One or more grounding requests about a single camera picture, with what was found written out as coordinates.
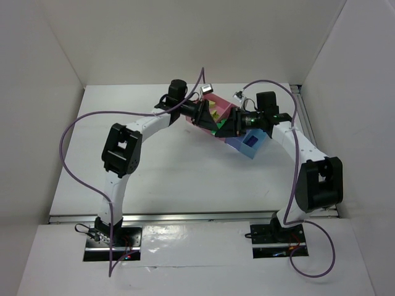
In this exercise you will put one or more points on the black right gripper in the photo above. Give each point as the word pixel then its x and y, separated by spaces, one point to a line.
pixel 235 120

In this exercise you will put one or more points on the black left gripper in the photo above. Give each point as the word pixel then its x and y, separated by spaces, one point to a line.
pixel 200 111

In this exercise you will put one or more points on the dark purple lego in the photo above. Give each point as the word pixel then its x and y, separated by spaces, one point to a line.
pixel 251 141

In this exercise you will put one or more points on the yellow-green lego plate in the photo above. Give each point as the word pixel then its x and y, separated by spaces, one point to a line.
pixel 214 114

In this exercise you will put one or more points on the green and yellow lego stack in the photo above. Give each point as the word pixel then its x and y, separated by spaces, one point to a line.
pixel 220 124

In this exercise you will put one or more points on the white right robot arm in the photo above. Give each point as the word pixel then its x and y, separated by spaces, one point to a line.
pixel 318 178

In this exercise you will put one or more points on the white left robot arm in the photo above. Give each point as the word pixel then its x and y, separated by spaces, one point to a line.
pixel 122 150

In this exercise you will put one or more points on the purple-blue container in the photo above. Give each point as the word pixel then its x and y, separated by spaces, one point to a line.
pixel 235 142

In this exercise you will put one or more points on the large pink container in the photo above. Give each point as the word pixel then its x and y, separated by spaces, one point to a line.
pixel 219 109

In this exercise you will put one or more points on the light blue container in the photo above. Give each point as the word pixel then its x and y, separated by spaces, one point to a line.
pixel 250 152

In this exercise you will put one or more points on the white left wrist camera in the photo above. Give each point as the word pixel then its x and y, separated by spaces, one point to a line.
pixel 206 89

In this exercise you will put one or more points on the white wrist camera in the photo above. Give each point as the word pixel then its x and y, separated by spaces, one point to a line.
pixel 206 89
pixel 239 95

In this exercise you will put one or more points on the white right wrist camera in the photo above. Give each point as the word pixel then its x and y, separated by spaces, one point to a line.
pixel 239 95

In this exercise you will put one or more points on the aluminium side rail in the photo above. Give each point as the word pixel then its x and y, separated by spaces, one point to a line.
pixel 303 115

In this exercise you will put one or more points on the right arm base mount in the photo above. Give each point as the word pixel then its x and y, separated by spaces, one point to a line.
pixel 270 243

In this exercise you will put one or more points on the aluminium front rail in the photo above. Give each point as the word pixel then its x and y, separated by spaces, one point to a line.
pixel 169 218

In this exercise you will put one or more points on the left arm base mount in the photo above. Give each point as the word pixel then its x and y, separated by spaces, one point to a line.
pixel 126 245

